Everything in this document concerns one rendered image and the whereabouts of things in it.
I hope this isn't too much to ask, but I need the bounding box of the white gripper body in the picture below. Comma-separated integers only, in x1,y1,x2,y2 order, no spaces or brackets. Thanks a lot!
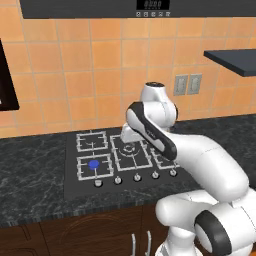
119,122,144,144

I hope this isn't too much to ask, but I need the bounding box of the blue burner flame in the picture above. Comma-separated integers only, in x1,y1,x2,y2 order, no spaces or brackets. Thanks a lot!
88,159,101,170

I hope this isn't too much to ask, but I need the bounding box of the black gas hob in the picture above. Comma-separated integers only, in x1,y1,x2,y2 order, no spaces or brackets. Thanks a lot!
64,127,202,202

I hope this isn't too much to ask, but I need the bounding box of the dark brown cupboard door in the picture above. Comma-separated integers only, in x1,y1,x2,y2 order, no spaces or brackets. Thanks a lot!
0,221,43,256
38,205,145,256
141,203,172,256

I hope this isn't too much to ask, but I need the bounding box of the dark grey range hood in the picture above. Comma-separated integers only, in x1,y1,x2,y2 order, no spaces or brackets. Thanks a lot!
19,0,256,20

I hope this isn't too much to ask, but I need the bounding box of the grey wall socket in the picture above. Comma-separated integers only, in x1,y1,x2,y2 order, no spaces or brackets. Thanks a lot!
173,74,189,97
187,73,203,96

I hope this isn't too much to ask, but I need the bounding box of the silver cupboard handle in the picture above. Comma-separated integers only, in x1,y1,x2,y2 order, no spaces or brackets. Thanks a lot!
145,230,153,256
131,233,138,256

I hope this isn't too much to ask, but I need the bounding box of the dark grey wall shelf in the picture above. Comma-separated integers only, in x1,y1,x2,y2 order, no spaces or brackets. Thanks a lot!
203,48,256,78

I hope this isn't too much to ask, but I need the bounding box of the dark brown wall cupboard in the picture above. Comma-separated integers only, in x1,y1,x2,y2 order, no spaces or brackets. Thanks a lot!
0,39,20,112

